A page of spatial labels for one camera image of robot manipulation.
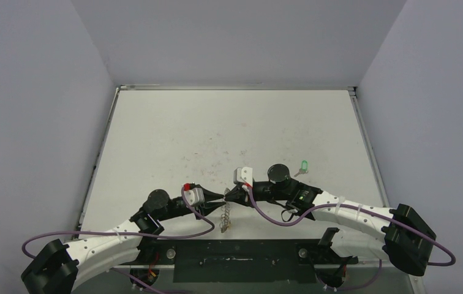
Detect metal disc with key rings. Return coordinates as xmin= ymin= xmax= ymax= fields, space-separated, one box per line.
xmin=219 ymin=200 xmax=231 ymax=233

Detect key with green tag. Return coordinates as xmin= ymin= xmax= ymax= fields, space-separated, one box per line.
xmin=294 ymin=160 xmax=309 ymax=178

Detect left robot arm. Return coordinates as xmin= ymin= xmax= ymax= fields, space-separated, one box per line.
xmin=21 ymin=183 xmax=225 ymax=293

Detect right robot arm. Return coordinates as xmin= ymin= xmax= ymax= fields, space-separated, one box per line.
xmin=224 ymin=164 xmax=436 ymax=276

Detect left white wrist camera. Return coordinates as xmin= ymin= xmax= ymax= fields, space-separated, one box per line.
xmin=183 ymin=183 xmax=205 ymax=207

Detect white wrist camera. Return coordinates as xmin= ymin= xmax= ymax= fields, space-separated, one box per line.
xmin=233 ymin=167 xmax=254 ymax=187
xmin=183 ymin=183 xmax=205 ymax=207

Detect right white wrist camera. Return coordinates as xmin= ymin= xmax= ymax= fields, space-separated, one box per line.
xmin=233 ymin=167 xmax=254 ymax=187

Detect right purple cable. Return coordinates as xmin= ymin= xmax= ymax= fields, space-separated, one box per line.
xmin=247 ymin=186 xmax=457 ymax=292

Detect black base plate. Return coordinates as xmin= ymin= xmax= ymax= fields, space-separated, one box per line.
xmin=127 ymin=239 xmax=358 ymax=284

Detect aluminium frame rail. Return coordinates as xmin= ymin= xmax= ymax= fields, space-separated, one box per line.
xmin=56 ymin=239 xmax=422 ymax=270

